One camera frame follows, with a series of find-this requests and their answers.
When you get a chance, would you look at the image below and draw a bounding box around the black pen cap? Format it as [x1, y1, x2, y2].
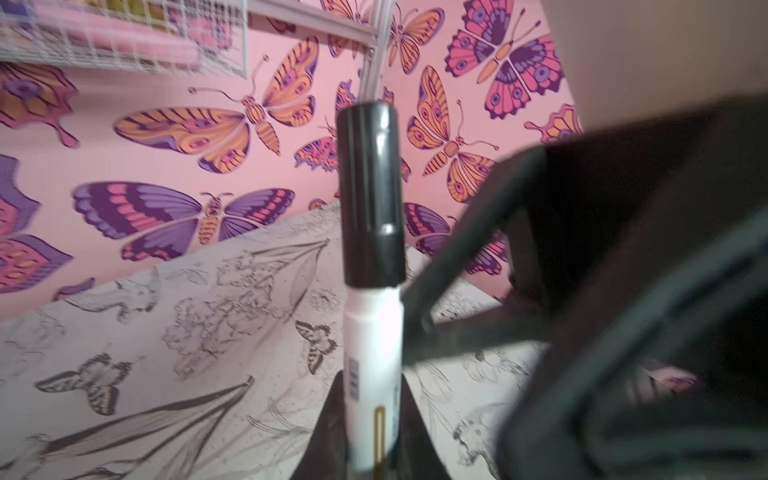
[337, 102, 406, 289]

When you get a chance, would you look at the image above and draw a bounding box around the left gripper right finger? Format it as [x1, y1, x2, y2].
[395, 376, 450, 480]

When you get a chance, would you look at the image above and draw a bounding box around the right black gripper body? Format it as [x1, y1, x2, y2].
[509, 96, 767, 372]

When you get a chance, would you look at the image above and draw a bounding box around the white wire basket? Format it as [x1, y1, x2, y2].
[1, 0, 248, 77]

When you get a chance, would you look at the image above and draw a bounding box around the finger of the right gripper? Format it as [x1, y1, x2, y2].
[496, 210, 767, 479]
[401, 147, 552, 365]

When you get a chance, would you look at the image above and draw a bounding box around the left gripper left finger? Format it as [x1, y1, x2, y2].
[290, 371, 347, 480]

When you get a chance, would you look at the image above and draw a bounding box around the aluminium frame bar back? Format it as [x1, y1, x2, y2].
[247, 0, 376, 46]

